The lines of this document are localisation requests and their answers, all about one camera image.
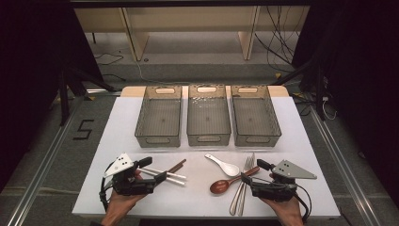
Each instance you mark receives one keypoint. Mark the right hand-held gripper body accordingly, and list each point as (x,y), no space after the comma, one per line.
(273,190)

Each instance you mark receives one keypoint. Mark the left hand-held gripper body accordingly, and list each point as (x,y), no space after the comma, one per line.
(128,185)

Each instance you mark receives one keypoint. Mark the white ceramic spoon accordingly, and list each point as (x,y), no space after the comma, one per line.
(230,169)

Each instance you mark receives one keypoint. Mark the metal fork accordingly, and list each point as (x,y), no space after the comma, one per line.
(233,204)
(241,202)

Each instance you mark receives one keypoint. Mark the brown wooden spoon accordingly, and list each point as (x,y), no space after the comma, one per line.
(219,186)

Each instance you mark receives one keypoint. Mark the smoky clear plastic bin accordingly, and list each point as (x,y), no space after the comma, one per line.
(254,121)
(160,121)
(208,121)

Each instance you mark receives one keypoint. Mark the person's left hand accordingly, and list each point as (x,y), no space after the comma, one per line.
(124,204)

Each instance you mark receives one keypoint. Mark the person's right hand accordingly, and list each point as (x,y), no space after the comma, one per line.
(287,208)

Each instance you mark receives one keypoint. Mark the white table sheet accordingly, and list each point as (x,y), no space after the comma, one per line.
(194,201)

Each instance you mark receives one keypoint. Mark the black metal stand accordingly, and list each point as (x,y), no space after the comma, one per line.
(320,94)
(64,97)

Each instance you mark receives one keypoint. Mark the black curtain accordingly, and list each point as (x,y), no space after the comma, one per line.
(28,78)
(367,78)

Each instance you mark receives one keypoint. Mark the beige wooden desk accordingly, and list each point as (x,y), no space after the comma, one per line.
(188,19)

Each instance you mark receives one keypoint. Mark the aluminium floor rail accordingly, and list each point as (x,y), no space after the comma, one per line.
(345,169)
(37,182)

